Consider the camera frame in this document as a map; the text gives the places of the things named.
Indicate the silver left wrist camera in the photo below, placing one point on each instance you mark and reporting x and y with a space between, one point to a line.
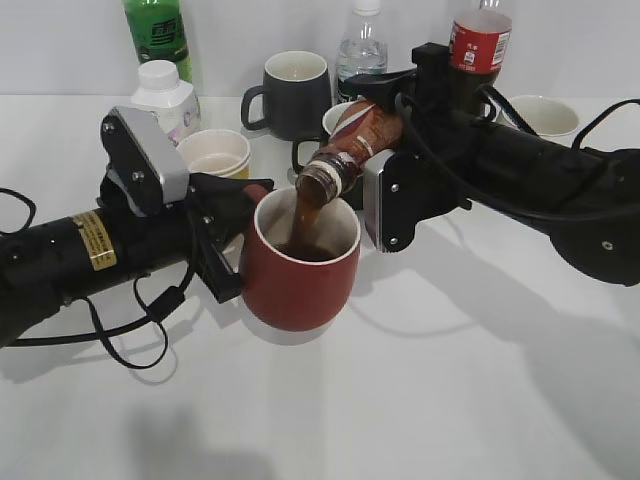
143 158

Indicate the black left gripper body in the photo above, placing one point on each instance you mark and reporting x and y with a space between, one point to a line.
148 243

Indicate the green soda bottle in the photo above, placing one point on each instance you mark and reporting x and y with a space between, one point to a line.
158 33

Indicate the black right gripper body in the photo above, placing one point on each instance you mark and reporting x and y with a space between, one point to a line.
441 138

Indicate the dark grey rear mug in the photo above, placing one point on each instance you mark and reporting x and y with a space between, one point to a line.
291 100

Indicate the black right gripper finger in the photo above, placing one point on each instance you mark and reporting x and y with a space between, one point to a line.
382 89

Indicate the white milk carton bottle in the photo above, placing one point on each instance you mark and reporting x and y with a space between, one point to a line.
171 100

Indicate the brown Nescafe coffee bottle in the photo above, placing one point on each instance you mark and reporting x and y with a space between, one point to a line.
362 131

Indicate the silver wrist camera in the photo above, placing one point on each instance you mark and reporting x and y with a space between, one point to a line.
143 158
393 200

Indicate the white ceramic mug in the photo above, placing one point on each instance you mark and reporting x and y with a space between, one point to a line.
546 116

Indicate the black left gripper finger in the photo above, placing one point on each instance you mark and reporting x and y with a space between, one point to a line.
226 205
213 267

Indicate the clear water bottle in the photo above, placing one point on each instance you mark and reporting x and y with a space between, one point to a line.
362 49

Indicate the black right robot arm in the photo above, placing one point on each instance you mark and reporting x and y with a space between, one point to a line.
586 201

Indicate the yellow paper cup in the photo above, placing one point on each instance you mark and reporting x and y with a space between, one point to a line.
218 152

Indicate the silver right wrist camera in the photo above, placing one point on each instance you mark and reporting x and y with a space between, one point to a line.
393 200

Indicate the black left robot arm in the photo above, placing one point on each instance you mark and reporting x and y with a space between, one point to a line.
51 265

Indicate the cola bottle red label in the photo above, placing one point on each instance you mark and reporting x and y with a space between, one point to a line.
478 42

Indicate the dark red ceramic mug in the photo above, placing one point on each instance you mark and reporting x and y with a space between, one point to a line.
285 292

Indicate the black front mug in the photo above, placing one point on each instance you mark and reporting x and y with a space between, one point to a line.
302 149

